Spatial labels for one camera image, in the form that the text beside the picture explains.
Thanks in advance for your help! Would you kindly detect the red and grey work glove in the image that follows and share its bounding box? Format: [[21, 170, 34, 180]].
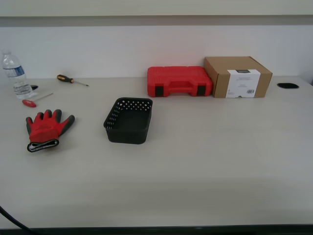
[[25, 109, 76, 153]]

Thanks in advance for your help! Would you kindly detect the black perforated plastic basket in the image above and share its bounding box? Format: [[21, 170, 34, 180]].
[[103, 97, 154, 145]]

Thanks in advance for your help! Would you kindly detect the red plastic tool case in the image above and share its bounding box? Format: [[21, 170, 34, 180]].
[[147, 66, 214, 98]]

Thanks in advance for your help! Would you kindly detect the brown cardboard box white label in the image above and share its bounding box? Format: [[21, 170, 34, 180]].
[[203, 56, 273, 99]]

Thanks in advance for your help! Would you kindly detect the clear plastic water bottle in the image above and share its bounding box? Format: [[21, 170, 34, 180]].
[[1, 49, 34, 100]]

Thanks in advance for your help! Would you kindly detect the orange black handled screwdriver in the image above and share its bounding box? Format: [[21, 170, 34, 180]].
[[56, 74, 89, 87]]

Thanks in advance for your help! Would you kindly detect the red T-handle hex key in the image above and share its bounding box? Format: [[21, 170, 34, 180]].
[[22, 93, 54, 108]]

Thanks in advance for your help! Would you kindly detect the thick black cable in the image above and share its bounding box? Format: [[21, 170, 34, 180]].
[[0, 205, 32, 232]]

